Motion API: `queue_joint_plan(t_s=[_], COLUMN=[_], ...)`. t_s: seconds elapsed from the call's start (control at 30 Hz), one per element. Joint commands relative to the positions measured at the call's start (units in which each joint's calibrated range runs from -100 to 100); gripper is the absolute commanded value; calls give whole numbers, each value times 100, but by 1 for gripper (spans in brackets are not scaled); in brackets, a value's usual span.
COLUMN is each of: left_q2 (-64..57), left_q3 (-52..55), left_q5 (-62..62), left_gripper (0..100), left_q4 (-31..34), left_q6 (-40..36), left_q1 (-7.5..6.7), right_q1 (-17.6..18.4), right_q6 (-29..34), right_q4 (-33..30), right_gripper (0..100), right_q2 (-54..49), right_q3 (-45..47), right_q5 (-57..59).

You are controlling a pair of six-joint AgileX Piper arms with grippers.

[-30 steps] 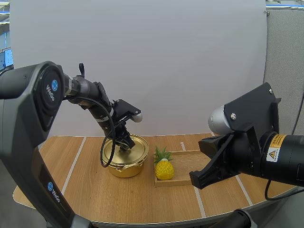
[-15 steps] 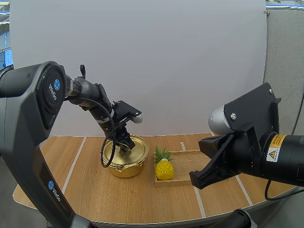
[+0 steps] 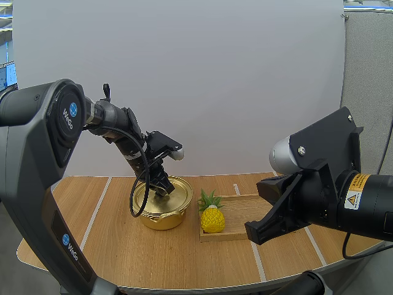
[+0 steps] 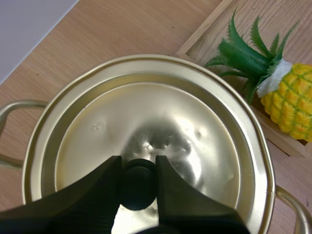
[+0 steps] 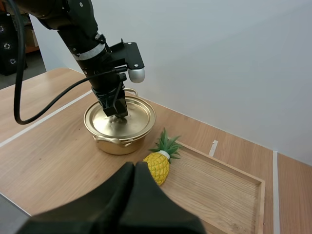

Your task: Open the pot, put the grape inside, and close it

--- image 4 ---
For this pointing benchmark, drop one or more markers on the yellow toy pineapple green crown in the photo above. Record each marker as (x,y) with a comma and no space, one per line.
(287,97)

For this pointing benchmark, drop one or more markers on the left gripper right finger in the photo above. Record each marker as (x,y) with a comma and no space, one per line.
(185,207)

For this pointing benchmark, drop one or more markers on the shallow wooden tray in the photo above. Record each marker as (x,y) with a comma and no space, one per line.
(275,31)

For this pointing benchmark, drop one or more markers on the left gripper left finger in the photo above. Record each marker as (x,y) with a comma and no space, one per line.
(80,207)

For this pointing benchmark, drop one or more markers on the gold lid with black knob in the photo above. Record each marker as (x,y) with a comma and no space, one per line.
(146,109)

